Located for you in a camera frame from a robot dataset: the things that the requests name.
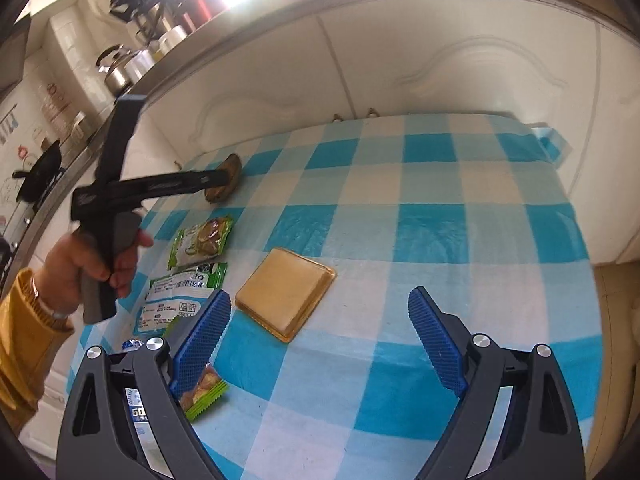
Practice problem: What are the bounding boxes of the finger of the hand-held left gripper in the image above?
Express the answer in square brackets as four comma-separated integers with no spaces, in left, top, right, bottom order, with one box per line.
[142,175,235,200]
[150,169,224,186]

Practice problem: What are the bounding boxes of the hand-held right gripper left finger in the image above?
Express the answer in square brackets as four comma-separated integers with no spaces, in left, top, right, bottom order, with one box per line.
[55,290,233,480]

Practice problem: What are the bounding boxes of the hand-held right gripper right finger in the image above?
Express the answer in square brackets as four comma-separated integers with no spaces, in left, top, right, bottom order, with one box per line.
[407,286,586,480]

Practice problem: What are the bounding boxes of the brown food scrap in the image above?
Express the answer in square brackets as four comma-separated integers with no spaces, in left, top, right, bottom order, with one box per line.
[204,154,243,204]

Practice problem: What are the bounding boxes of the green white wet wipes pack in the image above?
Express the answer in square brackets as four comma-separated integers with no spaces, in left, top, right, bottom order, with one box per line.
[134,261,230,336]

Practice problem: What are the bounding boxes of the green snack packet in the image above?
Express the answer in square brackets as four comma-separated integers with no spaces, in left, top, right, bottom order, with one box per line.
[167,215,235,268]
[177,364,230,422]

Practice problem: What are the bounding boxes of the person's left hand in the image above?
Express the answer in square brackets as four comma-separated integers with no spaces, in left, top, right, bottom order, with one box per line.
[44,227,155,313]

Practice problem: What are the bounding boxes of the white cabinet door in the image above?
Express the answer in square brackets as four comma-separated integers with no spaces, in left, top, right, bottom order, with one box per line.
[317,7,601,266]
[135,12,358,171]
[112,95,211,176]
[570,25,640,266]

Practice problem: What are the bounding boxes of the black wok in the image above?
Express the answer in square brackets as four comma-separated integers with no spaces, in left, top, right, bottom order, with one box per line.
[12,139,63,203]

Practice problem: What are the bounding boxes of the steel kettle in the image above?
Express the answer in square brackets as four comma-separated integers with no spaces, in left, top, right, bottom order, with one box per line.
[95,44,136,97]

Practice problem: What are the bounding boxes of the steel pot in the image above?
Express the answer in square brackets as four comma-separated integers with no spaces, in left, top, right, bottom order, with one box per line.
[125,49,157,81]

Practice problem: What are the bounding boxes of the blue checked tablecloth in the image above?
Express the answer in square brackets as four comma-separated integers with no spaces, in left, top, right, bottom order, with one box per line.
[75,112,596,480]

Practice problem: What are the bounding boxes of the dark range hood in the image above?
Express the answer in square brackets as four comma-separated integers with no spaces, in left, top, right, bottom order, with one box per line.
[0,15,31,96]

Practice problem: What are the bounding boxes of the white wristband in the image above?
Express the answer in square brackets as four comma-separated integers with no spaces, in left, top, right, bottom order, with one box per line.
[30,275,71,321]

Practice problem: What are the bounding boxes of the black utensil rack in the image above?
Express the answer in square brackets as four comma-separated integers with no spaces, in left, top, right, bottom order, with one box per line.
[107,0,176,36]

